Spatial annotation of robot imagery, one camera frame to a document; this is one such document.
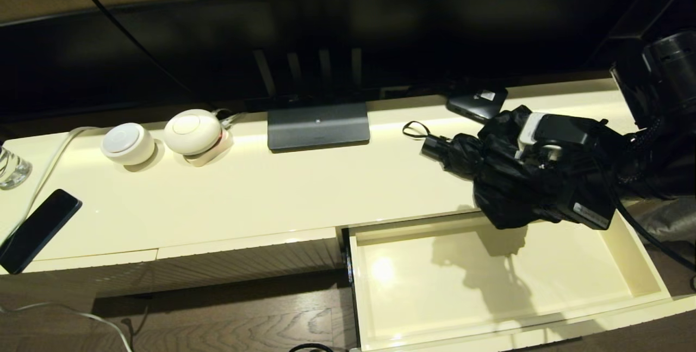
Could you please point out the grey television base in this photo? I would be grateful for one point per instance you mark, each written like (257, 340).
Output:
(318, 126)

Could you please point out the black umbrella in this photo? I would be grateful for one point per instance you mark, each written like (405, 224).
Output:
(489, 178)

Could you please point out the white round dome device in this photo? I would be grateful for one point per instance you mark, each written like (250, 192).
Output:
(191, 131)

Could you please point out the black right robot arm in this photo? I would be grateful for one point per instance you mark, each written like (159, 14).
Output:
(669, 80)

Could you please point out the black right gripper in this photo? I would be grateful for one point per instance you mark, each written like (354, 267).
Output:
(587, 183)

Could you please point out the clear drinking glass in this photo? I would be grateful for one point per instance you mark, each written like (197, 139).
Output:
(13, 170)

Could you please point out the black set-top box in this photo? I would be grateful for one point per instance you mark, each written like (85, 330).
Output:
(476, 103)

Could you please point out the black flat television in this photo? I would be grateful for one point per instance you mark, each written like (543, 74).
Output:
(408, 31)

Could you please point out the blurred cream and black object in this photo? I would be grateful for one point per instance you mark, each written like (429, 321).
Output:
(326, 189)

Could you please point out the grey fabric cushion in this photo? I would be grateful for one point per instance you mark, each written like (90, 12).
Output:
(669, 224)

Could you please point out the black smartphone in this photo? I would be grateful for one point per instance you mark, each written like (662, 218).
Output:
(39, 229)

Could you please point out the cream charging base plate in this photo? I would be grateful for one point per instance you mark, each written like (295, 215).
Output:
(213, 157)

